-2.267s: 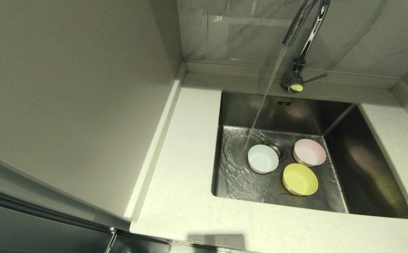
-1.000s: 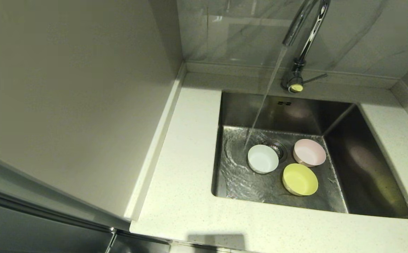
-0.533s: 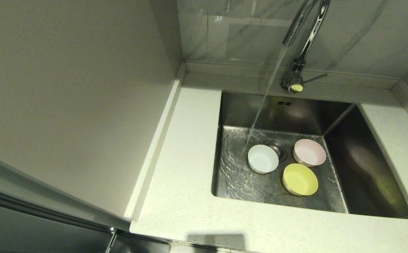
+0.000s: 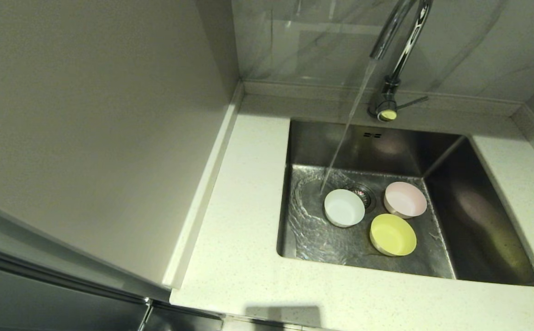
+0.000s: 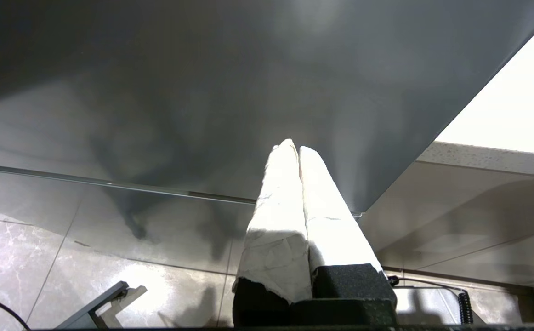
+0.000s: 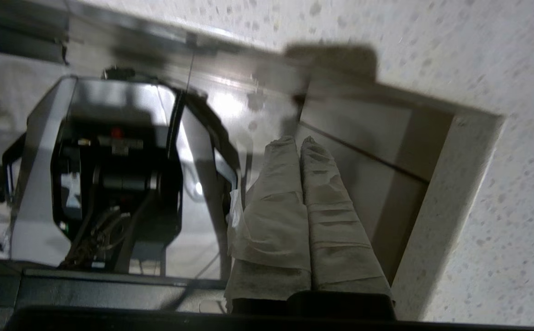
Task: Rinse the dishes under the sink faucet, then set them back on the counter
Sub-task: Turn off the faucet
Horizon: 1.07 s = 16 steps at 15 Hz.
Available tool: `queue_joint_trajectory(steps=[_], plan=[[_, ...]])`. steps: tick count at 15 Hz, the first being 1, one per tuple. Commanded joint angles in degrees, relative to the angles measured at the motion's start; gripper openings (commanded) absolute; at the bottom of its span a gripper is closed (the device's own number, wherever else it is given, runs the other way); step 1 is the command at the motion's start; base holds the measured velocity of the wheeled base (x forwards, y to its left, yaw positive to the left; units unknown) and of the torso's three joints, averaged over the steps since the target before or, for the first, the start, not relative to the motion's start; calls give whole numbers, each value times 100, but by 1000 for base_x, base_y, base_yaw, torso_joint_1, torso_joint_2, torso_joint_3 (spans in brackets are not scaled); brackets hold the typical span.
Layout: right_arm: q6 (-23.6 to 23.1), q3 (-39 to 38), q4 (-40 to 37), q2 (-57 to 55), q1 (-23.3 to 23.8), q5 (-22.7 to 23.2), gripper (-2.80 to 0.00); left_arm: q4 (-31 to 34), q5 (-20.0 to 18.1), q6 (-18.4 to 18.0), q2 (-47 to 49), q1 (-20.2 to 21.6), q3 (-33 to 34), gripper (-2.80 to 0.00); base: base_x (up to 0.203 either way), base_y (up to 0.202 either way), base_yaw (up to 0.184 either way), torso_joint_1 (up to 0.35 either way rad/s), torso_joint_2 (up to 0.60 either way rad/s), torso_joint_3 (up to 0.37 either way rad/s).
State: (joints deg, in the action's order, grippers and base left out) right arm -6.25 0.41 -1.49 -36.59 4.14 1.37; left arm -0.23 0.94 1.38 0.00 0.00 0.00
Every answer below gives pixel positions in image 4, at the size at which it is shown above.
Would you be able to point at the stainless steel sink basin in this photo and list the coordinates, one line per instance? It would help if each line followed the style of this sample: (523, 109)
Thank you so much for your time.
(478, 239)

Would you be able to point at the round metal drain strainer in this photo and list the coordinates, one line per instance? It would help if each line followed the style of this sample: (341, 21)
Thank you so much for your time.
(367, 195)

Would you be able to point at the yellow plastic bowl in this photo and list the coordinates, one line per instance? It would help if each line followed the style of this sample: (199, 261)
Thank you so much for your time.
(393, 235)

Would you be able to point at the pink plastic bowl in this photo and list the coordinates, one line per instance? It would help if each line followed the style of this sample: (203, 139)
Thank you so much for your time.
(405, 200)

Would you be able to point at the chrome gooseneck faucet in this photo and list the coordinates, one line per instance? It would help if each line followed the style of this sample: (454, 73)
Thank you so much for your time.
(386, 101)

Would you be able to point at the grey tall cabinet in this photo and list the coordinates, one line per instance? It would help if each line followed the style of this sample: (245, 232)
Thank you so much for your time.
(88, 138)

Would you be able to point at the white plastic bowl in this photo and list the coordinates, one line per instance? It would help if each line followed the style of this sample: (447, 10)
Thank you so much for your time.
(344, 208)

